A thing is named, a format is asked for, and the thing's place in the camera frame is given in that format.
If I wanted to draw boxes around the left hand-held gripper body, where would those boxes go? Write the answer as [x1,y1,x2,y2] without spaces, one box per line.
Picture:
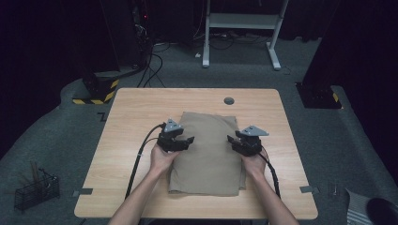
[156,117,185,154]

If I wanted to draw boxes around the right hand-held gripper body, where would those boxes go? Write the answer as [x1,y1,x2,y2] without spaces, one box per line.
[235,125,269,158]

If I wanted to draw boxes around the beige shorts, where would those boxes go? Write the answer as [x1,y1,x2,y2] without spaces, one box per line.
[168,111,248,198]

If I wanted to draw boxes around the person's right hand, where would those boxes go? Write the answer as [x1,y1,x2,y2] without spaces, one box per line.
[239,151,268,180]

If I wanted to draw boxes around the person's left hand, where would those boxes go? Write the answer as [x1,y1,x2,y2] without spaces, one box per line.
[149,143,180,178]

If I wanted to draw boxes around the grey tape strip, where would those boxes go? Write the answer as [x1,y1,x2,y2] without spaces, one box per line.
[298,185,320,194]
[72,187,94,198]

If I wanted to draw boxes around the black yellow striped stand base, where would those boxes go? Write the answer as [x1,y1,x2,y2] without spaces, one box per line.
[72,70,121,106]

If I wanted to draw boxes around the black equipment rack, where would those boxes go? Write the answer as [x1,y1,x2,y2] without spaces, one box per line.
[130,0,155,68]

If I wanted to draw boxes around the dark round object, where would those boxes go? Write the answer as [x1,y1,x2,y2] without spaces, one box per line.
[365,197,398,225]

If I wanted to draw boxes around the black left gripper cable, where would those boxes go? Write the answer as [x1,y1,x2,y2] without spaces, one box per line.
[124,123,166,200]

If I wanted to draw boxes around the black floor cables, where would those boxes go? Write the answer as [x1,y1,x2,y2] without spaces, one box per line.
[136,41,172,89]

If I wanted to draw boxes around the white metal stand frame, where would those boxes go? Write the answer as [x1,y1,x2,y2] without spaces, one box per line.
[201,0,289,71]

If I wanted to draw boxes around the black wire basket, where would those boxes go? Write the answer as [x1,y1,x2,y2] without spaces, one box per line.
[13,160,61,212]

